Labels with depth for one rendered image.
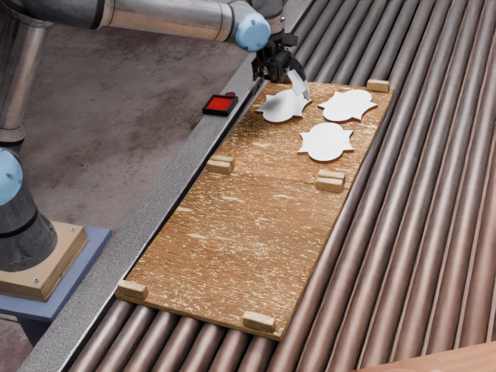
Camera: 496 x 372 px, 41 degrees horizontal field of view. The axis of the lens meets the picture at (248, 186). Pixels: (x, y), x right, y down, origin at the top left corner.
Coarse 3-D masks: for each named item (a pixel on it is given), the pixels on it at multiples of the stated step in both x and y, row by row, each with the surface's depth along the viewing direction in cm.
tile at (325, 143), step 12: (312, 132) 160; (324, 132) 159; (336, 132) 159; (348, 132) 158; (312, 144) 156; (324, 144) 156; (336, 144) 155; (348, 144) 154; (312, 156) 153; (324, 156) 152; (336, 156) 151
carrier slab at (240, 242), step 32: (192, 192) 151; (224, 192) 149; (256, 192) 147; (288, 192) 146; (320, 192) 144; (192, 224) 142; (224, 224) 140; (256, 224) 139; (288, 224) 138; (320, 224) 136; (160, 256) 136; (192, 256) 134; (224, 256) 133; (256, 256) 132; (288, 256) 131; (320, 256) 131; (160, 288) 129; (192, 288) 128; (224, 288) 126; (256, 288) 125; (288, 288) 124; (224, 320) 120; (288, 320) 119
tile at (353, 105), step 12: (336, 96) 171; (348, 96) 170; (360, 96) 169; (324, 108) 168; (336, 108) 166; (348, 108) 166; (360, 108) 165; (372, 108) 166; (336, 120) 162; (348, 120) 163; (360, 120) 162
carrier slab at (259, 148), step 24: (264, 96) 178; (312, 96) 175; (384, 96) 170; (240, 120) 171; (264, 120) 169; (312, 120) 166; (240, 144) 162; (264, 144) 161; (288, 144) 160; (360, 144) 155; (240, 168) 155; (264, 168) 154; (288, 168) 152; (312, 168) 151; (336, 168) 150; (360, 168) 150
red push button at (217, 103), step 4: (212, 100) 182; (216, 100) 181; (220, 100) 181; (224, 100) 181; (228, 100) 180; (212, 104) 180; (216, 104) 180; (220, 104) 179; (224, 104) 179; (228, 104) 179; (212, 108) 178; (216, 108) 178; (220, 108) 178; (224, 108) 177
